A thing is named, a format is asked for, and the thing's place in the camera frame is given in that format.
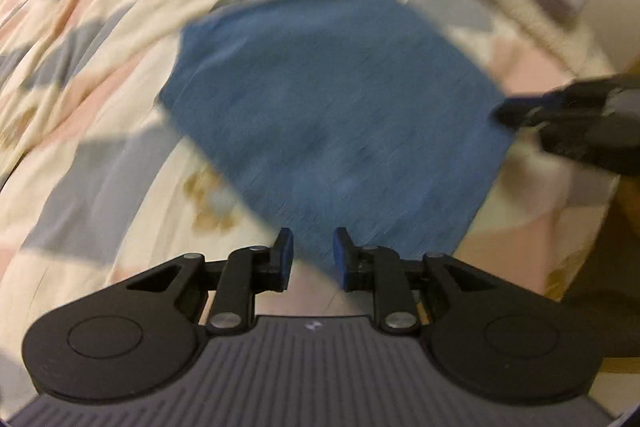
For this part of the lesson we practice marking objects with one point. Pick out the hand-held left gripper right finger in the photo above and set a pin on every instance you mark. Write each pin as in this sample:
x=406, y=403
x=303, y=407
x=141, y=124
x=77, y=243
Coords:
x=341, y=257

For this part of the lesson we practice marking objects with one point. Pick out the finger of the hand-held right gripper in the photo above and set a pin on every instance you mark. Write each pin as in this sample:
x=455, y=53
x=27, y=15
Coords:
x=525, y=111

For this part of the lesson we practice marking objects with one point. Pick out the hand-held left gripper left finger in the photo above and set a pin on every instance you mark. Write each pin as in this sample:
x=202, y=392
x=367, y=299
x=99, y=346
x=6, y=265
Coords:
x=285, y=257

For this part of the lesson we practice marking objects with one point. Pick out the blue denim jeans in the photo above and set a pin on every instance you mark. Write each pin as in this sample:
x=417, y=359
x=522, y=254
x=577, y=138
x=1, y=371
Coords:
x=340, y=117

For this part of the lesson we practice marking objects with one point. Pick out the patterned cream bed sheet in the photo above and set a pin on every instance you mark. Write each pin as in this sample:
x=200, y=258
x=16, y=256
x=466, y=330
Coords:
x=90, y=107

